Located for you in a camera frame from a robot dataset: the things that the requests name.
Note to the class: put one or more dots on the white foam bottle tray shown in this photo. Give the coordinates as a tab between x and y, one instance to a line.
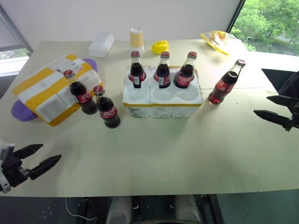
163	102

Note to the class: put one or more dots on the black window pillar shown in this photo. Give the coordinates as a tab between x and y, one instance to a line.
236	16

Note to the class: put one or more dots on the small white rectangular box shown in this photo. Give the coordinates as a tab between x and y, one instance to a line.
101	45

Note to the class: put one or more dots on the grey rounded shape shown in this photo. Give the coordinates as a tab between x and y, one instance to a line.
120	210
187	208

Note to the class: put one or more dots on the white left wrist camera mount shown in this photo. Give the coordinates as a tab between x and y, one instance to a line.
6	149

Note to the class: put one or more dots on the clear yellow snack bag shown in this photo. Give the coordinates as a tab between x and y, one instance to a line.
217	40

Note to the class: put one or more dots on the dark window frame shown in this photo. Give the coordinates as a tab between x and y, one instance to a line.
16	35

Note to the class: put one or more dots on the glass cola bottle red cap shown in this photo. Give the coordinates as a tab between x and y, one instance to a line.
162	73
136	72
184	78
84	98
108	113
222	87

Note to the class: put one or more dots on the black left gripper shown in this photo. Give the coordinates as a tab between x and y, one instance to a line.
12	166

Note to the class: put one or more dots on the purple flat tray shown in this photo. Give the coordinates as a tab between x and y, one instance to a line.
22	112

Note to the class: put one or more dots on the tan paper cup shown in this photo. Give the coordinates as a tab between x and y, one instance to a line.
137	39

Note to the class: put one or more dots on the foam lid with yellow tape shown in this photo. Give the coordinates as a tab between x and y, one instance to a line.
49	93

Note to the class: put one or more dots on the crumpled yellow plastic bag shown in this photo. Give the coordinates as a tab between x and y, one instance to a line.
160	46

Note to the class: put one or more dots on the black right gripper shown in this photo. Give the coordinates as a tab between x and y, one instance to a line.
294	88

